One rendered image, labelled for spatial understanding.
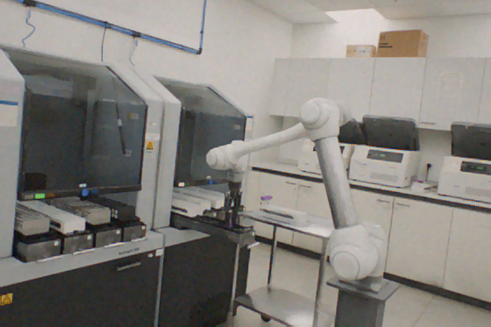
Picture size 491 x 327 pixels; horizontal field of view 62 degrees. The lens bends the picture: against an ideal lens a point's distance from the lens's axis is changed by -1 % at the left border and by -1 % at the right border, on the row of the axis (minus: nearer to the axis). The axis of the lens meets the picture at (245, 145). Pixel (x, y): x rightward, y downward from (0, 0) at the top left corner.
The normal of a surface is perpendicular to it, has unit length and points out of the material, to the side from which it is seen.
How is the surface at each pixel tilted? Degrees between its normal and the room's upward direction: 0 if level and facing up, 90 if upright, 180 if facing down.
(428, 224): 90
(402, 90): 90
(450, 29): 90
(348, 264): 96
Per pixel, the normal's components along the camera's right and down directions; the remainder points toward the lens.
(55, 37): 0.81, 0.11
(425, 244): -0.57, -0.02
